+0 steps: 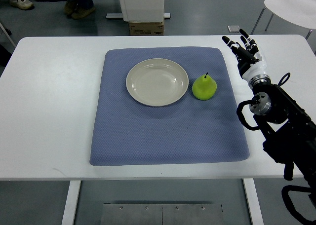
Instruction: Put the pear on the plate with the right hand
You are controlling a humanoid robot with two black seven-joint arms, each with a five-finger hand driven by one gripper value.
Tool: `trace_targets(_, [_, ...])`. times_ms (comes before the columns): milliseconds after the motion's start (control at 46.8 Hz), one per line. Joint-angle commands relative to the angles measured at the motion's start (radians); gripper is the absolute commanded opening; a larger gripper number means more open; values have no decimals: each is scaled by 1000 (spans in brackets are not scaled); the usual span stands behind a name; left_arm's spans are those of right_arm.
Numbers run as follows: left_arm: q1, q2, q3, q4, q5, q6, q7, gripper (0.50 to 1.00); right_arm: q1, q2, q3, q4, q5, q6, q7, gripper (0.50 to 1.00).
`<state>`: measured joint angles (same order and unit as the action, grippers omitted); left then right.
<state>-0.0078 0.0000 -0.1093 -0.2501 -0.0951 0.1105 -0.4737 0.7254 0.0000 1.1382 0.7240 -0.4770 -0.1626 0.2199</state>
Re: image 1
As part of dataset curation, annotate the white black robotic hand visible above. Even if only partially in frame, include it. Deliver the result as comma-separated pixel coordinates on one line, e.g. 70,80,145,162
222,29,267,85

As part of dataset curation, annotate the green pear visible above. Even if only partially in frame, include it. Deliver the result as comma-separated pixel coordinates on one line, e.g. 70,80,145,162
192,73,217,101

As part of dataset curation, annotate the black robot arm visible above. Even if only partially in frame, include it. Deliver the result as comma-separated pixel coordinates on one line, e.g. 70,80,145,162
237,73,316,225

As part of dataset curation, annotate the beige round plate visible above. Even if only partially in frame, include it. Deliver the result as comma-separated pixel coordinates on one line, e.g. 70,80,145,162
125,58,189,107

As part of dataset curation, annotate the metal floor plate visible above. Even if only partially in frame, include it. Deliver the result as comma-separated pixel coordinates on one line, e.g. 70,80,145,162
100,204,224,225

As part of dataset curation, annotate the grey floor socket cover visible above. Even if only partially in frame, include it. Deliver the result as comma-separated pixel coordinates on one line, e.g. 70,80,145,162
227,25,240,34

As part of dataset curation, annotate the white chair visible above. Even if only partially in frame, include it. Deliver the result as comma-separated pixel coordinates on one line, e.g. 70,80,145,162
251,0,316,39

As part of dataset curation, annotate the blue textured mat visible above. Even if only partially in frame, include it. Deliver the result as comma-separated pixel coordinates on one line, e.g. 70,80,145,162
90,47,249,166

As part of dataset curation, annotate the brown cardboard box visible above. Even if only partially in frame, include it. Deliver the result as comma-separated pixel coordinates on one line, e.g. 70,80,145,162
129,22,164,36

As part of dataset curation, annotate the white table leg right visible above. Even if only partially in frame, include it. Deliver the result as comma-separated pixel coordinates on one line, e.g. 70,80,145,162
242,178,264,225

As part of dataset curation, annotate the white table leg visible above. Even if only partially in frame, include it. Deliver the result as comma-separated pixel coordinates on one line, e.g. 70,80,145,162
242,178,264,225
61,181,81,225

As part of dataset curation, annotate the brown shoe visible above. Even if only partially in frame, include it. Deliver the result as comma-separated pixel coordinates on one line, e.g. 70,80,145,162
64,0,96,20

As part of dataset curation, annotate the white table leg left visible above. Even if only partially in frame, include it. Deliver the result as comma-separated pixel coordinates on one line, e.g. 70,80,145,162
61,181,81,225

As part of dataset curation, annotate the beige sneaker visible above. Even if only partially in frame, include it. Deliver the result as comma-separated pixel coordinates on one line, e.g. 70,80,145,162
9,0,34,10

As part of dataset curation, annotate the white pedestal stand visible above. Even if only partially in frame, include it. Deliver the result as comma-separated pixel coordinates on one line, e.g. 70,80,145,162
106,0,171,23

